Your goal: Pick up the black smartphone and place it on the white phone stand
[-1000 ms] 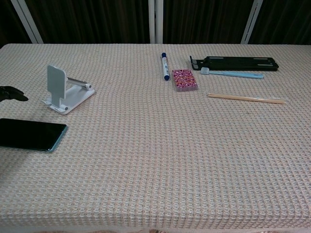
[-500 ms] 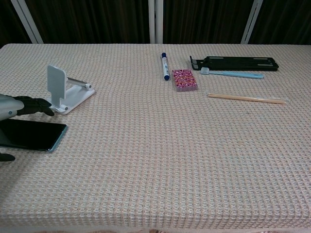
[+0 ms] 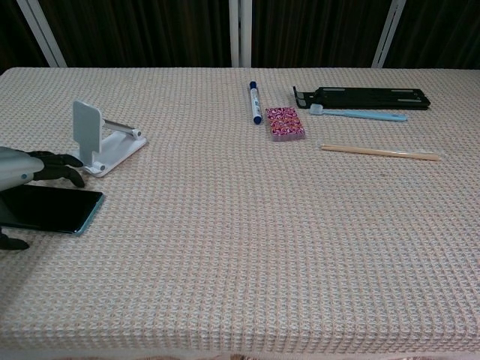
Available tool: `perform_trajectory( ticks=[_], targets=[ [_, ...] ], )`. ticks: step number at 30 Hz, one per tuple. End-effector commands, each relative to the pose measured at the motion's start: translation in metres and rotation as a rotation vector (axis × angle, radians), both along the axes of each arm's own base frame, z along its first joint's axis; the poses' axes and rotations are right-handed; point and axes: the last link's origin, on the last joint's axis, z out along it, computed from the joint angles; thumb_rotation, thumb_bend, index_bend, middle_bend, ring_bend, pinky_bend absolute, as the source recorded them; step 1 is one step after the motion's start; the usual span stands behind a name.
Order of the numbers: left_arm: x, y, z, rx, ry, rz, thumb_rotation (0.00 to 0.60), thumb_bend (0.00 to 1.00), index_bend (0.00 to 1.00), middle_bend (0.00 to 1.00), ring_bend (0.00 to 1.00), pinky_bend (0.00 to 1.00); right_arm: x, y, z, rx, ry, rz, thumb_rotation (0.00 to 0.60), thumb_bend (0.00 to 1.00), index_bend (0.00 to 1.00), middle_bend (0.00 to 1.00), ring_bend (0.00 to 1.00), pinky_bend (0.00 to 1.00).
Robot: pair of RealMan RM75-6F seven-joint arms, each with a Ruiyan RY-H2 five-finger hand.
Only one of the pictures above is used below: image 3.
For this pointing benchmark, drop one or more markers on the white marker with blue cap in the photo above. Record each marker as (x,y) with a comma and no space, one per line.
(255,103)

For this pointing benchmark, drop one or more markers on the wrapped wooden chopsticks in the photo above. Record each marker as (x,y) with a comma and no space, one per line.
(375,152)

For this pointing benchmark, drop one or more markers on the left black grey robot hand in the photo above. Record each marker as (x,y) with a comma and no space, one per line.
(22,165)

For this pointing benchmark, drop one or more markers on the light blue toothbrush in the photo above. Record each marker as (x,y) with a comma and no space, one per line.
(356,113)

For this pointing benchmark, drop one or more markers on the red patterned card deck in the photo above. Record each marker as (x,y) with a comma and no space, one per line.
(285,123)

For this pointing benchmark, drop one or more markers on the black curtain panel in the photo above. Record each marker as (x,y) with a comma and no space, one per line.
(318,30)
(131,30)
(442,30)
(11,30)

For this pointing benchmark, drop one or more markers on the black smartphone with teal edge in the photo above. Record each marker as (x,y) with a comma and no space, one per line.
(48,210)

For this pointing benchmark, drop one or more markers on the black folded laptop stand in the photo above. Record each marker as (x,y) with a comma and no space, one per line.
(367,98)

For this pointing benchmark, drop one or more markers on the white folding phone stand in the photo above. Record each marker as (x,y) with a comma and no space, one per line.
(112,150)

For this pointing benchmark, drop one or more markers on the beige woven tablecloth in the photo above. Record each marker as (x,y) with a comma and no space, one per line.
(225,225)

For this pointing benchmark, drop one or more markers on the white frame post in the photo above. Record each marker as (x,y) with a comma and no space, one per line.
(42,33)
(384,32)
(234,33)

